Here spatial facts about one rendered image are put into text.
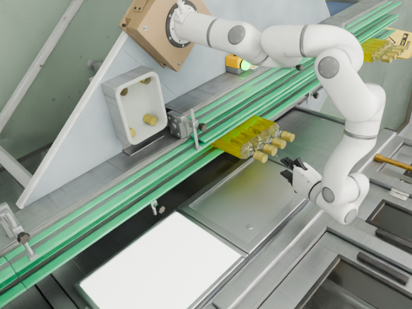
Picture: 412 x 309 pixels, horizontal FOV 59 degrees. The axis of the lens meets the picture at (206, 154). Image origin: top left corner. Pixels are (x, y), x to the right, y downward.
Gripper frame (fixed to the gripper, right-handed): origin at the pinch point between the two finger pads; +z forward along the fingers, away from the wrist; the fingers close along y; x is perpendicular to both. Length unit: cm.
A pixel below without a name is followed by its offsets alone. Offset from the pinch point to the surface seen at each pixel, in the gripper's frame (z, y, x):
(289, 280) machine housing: -26.3, -17.4, 20.0
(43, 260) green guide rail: 11, -5, 82
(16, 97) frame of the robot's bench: 88, 18, 75
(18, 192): 70, -16, 88
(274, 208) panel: -2.9, -13.0, 7.5
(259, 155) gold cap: 10.3, 1.3, 4.4
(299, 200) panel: -5.4, -12.2, -1.7
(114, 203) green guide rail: 14, 3, 57
